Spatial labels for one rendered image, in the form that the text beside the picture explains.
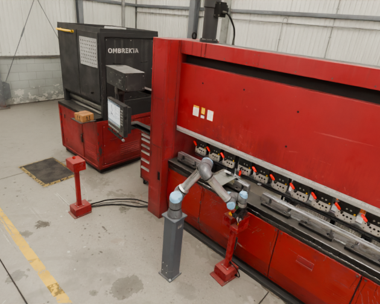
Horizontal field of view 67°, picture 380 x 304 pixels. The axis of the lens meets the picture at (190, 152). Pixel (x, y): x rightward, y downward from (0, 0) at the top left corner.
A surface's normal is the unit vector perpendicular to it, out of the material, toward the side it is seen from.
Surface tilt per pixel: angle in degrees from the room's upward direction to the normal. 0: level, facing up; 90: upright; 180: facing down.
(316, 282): 90
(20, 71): 90
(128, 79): 90
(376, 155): 90
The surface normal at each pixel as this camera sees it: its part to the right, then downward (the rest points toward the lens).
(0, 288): 0.09, -0.91
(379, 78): -0.69, 0.25
